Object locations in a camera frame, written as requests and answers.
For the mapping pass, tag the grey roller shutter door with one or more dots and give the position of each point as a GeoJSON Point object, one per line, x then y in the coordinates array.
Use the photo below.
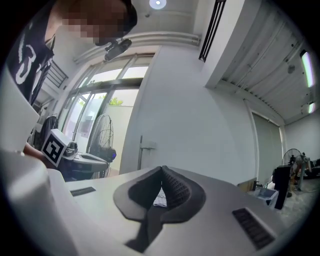
{"type": "Point", "coordinates": [267, 150]}

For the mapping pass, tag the black ceiling vent grille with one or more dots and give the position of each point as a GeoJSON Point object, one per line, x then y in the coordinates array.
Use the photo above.
{"type": "Point", "coordinates": [212, 30]}

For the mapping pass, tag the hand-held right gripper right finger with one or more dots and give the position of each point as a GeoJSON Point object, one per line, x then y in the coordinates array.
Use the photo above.
{"type": "Point", "coordinates": [180, 192]}

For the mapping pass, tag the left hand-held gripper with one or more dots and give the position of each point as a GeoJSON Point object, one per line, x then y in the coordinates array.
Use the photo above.
{"type": "Point", "coordinates": [53, 149]}

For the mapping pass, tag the round ceiling lamp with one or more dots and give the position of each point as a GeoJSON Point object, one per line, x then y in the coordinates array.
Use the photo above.
{"type": "Point", "coordinates": [157, 3]}

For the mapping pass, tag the white ceiling pipes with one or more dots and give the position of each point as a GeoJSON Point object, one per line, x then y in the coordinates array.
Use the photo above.
{"type": "Point", "coordinates": [160, 37]}

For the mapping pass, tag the black upright box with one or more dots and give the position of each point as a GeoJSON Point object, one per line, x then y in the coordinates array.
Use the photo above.
{"type": "Point", "coordinates": [282, 185]}

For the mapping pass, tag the person's left forearm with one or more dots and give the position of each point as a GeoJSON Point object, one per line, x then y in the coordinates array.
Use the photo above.
{"type": "Point", "coordinates": [32, 151]}

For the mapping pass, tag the person's black printed jersey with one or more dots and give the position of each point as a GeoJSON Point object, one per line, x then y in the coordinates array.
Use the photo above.
{"type": "Point", "coordinates": [30, 57]}

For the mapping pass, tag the large black floor fan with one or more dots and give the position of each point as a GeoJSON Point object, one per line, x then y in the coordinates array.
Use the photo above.
{"type": "Point", "coordinates": [102, 140]}

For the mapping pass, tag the black head-mounted camera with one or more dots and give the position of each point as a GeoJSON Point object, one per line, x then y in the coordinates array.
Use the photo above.
{"type": "Point", "coordinates": [117, 49]}

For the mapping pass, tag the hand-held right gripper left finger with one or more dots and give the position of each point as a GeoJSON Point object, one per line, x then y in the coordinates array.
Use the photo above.
{"type": "Point", "coordinates": [135, 193]}

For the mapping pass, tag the black hanging jacket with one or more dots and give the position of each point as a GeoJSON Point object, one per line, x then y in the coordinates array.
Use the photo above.
{"type": "Point", "coordinates": [48, 130]}

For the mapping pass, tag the small black pedestal fan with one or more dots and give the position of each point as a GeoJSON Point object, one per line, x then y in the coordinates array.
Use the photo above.
{"type": "Point", "coordinates": [292, 157]}

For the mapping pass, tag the black stair railing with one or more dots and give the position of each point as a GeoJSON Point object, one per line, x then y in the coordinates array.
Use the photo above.
{"type": "Point", "coordinates": [56, 75]}

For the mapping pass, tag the short tube ceiling light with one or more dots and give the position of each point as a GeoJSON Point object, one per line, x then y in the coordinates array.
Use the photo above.
{"type": "Point", "coordinates": [311, 107]}

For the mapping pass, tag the grey plastic bin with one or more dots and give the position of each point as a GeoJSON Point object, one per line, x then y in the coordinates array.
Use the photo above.
{"type": "Point", "coordinates": [266, 195]}

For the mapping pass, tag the person's head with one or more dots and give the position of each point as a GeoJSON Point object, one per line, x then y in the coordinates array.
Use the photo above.
{"type": "Point", "coordinates": [100, 20]}

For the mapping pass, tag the long tube ceiling light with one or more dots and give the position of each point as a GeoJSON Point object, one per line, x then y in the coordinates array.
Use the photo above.
{"type": "Point", "coordinates": [307, 68]}

